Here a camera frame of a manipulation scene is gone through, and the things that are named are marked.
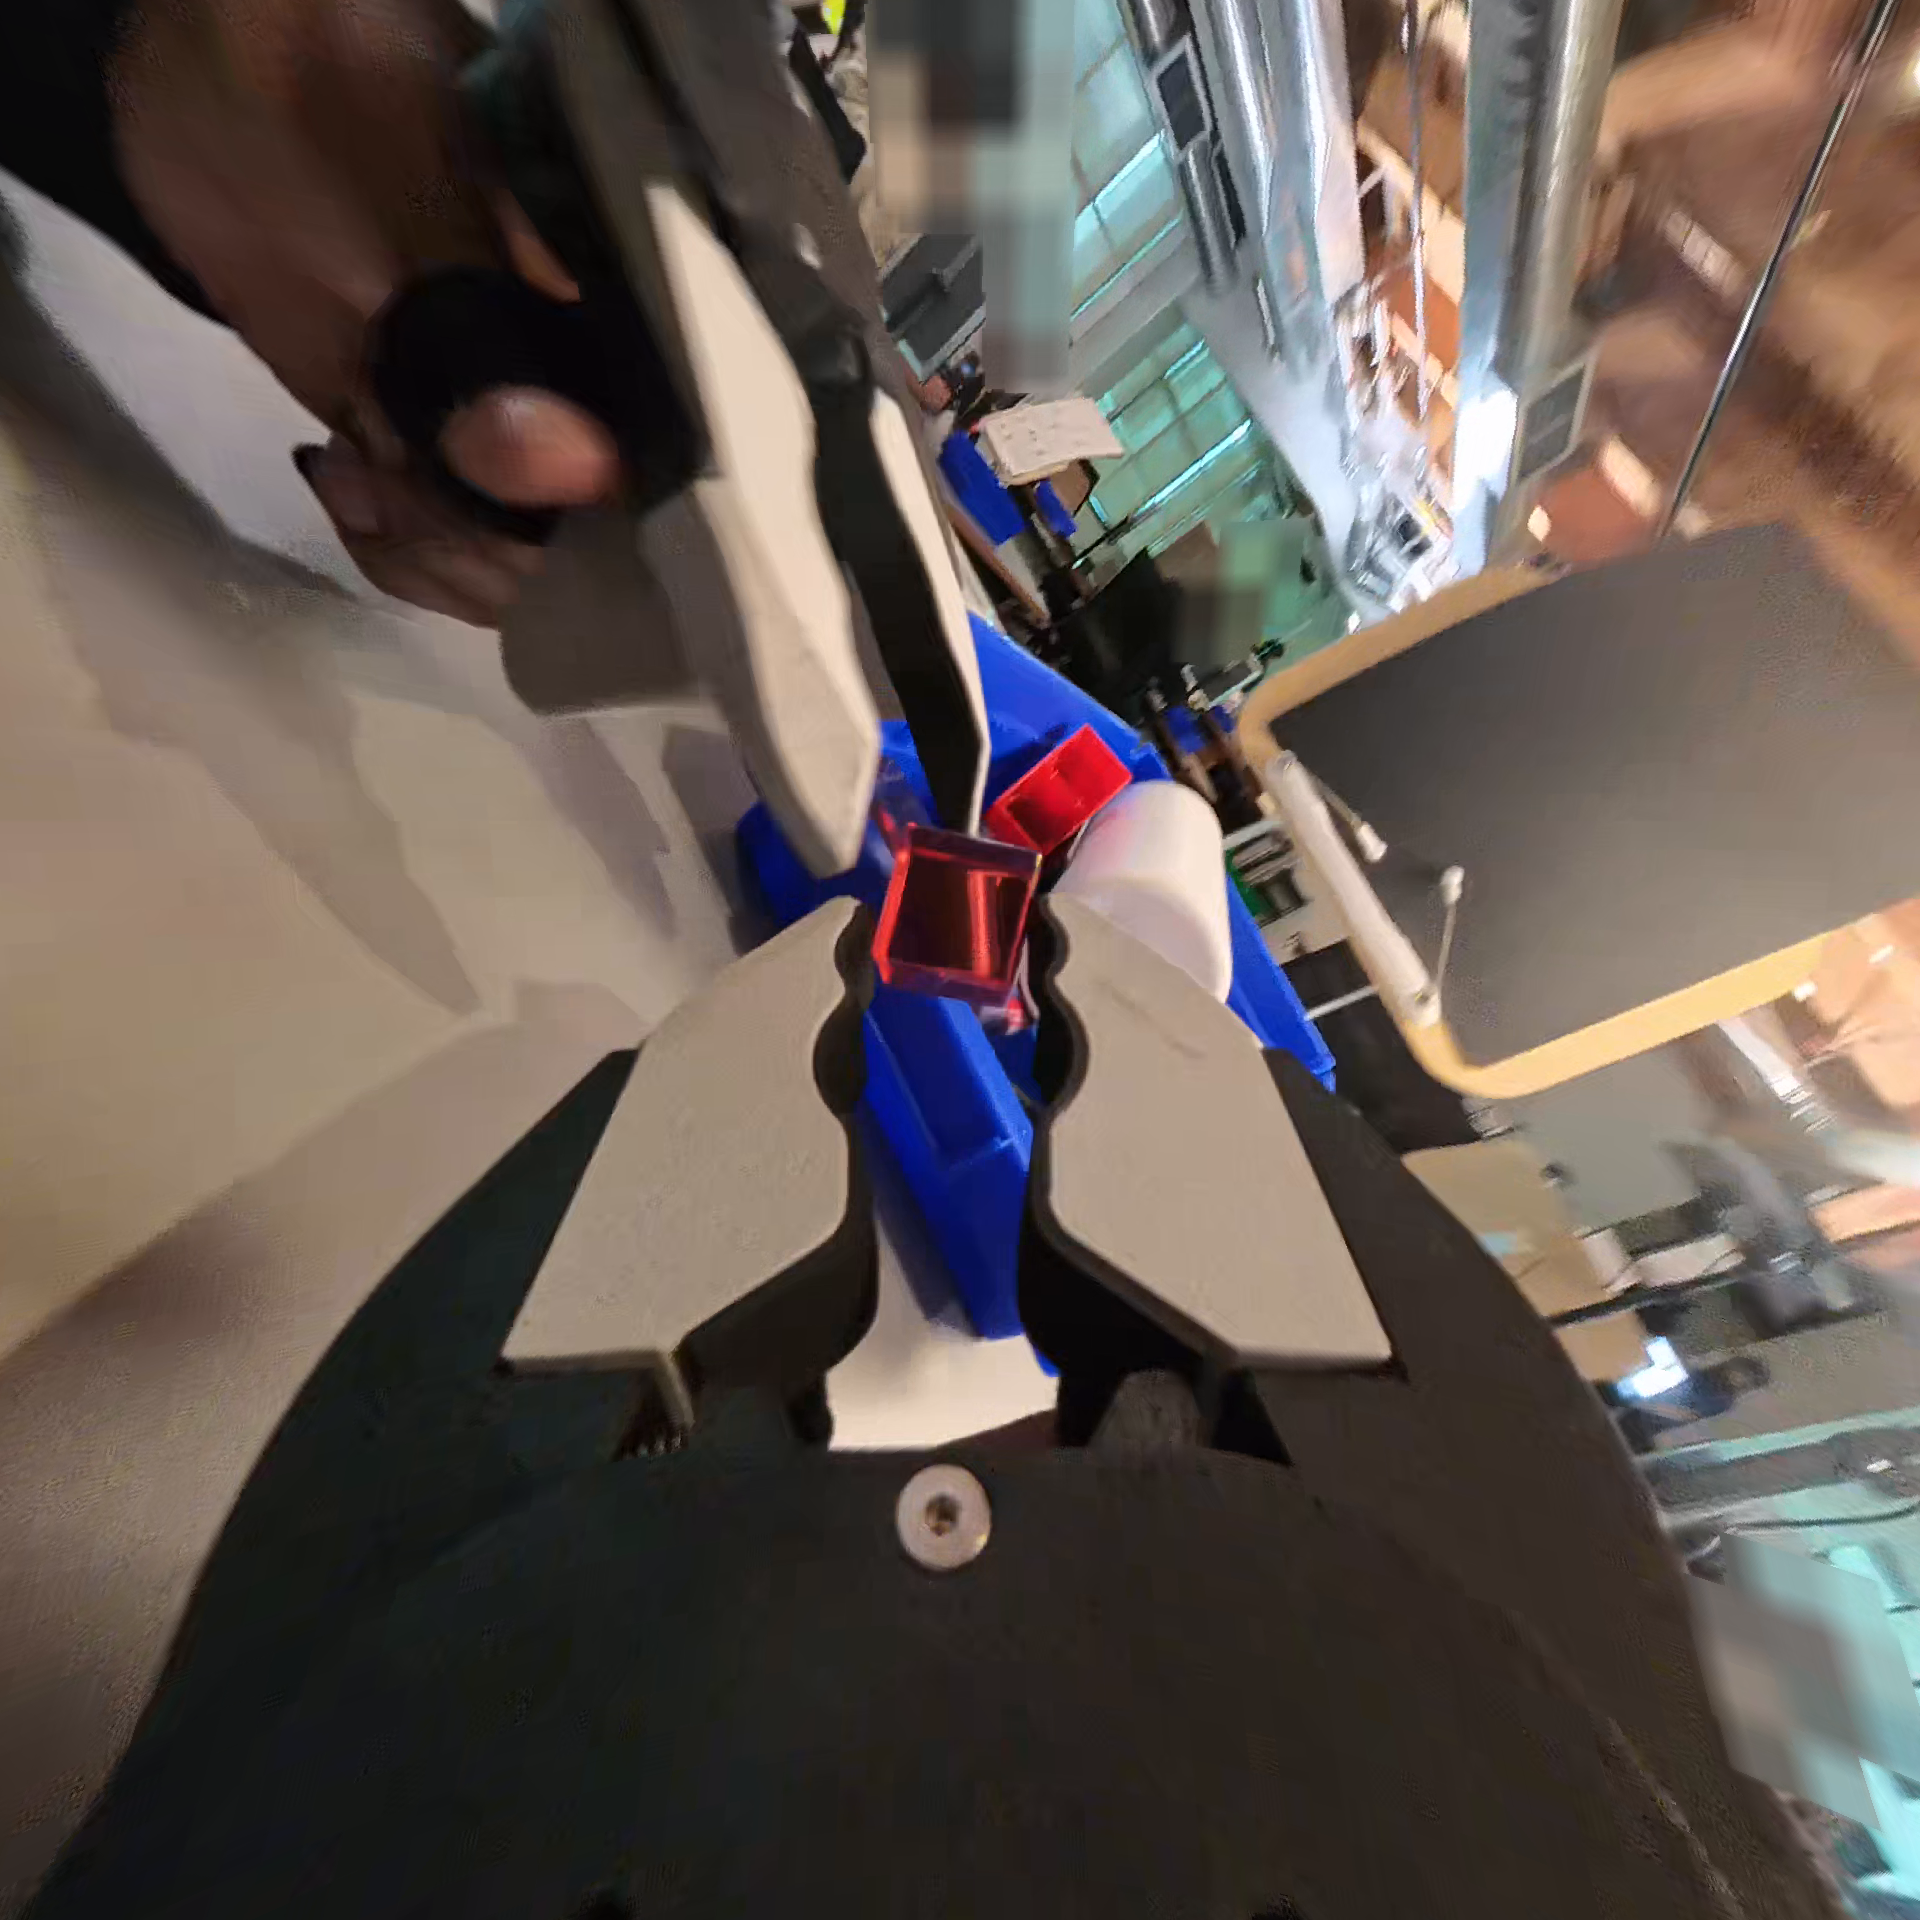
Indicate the dotted paper sign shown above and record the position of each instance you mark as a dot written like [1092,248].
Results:
[1050,439]

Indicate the red translucent cube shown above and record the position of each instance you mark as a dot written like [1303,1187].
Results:
[951,912]

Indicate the red toy building block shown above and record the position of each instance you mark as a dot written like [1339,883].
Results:
[1058,793]

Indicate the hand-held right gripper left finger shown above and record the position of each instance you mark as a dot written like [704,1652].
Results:
[704,1184]

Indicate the white light bar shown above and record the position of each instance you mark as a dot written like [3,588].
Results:
[1354,883]

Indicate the black pole stand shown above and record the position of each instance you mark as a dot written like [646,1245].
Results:
[1778,273]

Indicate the black board wooden rim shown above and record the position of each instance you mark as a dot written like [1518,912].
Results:
[1620,766]

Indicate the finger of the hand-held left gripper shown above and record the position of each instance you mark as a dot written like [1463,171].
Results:
[923,574]
[764,527]

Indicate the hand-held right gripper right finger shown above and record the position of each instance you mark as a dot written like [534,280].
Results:
[1200,1184]

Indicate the white plastic cup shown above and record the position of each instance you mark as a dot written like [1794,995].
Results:
[1154,883]

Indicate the small blue bin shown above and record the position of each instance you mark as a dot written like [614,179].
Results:
[985,487]

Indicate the blue plastic bin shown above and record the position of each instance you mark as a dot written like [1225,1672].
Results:
[946,1139]

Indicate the person's left hand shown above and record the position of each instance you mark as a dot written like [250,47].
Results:
[302,164]

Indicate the silver ceiling duct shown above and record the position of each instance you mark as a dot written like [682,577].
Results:
[1526,197]
[1261,137]

